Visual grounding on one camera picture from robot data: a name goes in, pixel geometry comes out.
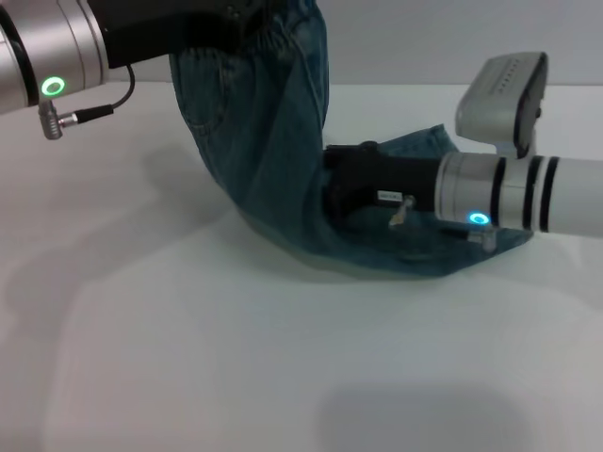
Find metal elbow cable connector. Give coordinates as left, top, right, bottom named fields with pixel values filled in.
left=441, top=224, right=497, bottom=250
left=43, top=103, right=115, bottom=141

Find thin black cable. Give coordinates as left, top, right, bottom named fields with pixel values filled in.
left=110, top=63, right=138, bottom=114

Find small metal cable plug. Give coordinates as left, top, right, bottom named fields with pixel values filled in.
left=388, top=194, right=418, bottom=231

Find blue denim shorts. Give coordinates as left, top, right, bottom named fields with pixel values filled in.
left=168, top=0, right=536, bottom=280

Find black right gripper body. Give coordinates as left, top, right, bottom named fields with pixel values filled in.
left=321, top=139, right=445, bottom=221

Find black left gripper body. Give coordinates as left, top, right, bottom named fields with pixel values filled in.
left=88, top=0, right=277, bottom=71

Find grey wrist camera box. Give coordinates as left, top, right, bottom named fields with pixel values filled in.
left=455, top=50, right=550, bottom=160

